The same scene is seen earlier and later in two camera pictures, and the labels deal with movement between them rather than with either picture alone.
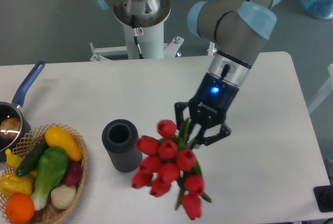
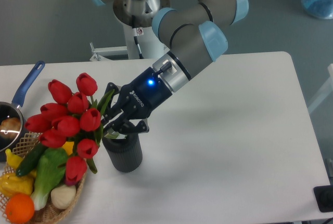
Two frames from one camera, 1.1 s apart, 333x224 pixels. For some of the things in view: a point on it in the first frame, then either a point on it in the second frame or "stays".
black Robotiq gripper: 208,106 -> 142,97
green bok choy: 52,164 stays
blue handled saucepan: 12,127 stays
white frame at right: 327,91 stays
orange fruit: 20,208 stays
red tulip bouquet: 167,161 -> 73,118
